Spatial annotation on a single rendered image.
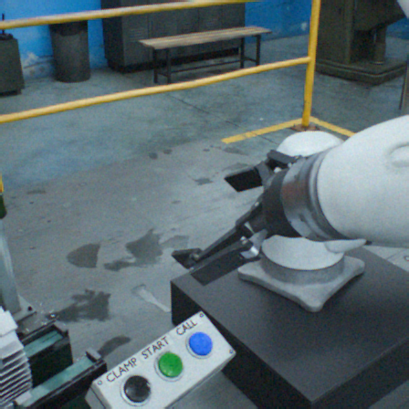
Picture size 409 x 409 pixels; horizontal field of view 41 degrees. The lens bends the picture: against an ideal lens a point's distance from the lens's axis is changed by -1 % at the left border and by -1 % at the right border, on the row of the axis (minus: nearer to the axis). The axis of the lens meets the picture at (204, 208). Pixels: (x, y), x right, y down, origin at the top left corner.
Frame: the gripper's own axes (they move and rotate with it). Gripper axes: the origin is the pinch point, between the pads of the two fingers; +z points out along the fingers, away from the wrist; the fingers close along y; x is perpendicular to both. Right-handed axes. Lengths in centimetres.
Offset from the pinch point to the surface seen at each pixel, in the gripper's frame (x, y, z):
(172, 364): 4.1, 19.1, -5.1
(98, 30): -44, -294, 476
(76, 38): -52, -247, 437
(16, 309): -3, 19, 55
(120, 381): 0.1, 23.9, -4.4
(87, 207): 0, -16, 85
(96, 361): 5.1, 21.4, 19.6
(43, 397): 0.9, 29.8, 17.4
